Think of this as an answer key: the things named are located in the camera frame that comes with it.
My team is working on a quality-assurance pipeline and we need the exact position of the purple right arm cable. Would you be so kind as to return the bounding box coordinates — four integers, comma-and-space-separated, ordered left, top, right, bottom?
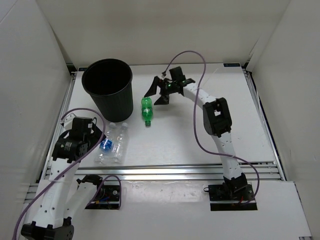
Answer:
161, 51, 260, 206

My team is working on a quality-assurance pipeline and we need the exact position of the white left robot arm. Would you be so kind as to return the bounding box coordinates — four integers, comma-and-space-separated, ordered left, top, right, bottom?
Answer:
20, 116, 106, 240

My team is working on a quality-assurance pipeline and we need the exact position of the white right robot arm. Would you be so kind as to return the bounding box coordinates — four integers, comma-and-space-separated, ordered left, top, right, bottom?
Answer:
144, 66, 248, 201

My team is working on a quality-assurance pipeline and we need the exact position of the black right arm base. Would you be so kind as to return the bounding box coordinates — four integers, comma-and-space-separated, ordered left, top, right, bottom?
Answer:
203, 184, 258, 212

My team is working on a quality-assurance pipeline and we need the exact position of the green plastic soda bottle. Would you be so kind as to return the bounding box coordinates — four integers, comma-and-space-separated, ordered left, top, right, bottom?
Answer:
141, 97, 153, 127

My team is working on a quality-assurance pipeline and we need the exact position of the aluminium table front rail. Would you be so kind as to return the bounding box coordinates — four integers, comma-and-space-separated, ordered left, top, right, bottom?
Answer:
75, 162, 283, 181

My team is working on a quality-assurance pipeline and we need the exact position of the clear water bottle blue label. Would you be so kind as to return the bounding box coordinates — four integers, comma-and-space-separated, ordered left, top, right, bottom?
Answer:
94, 122, 117, 165

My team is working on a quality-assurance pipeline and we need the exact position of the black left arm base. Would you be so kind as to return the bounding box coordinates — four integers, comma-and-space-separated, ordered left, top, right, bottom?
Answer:
85, 185, 121, 210

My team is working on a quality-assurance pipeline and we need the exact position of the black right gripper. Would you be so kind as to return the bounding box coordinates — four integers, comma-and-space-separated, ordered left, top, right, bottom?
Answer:
145, 76, 177, 106

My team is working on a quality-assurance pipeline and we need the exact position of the clear unlabelled water bottle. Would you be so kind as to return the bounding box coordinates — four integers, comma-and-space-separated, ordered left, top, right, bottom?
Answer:
111, 122, 129, 164

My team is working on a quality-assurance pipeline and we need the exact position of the black plastic waste bin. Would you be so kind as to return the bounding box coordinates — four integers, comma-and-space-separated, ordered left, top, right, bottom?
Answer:
81, 58, 134, 123

